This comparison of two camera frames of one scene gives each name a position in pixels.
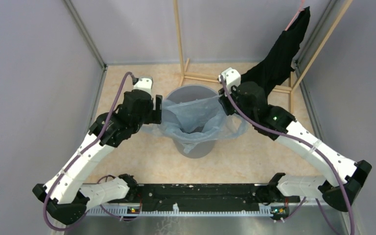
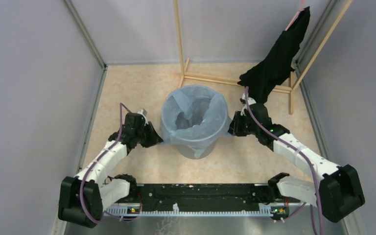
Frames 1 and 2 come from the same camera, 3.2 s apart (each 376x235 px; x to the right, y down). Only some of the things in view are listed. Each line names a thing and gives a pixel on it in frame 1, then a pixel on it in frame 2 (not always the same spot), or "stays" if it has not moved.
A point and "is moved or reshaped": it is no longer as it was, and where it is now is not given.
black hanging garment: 279,59 stays
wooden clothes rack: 291,84 stays
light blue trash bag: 194,124 is moved or reshaped
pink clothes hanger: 300,10 stays
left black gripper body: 154,116 → 143,133
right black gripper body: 228,106 → 243,126
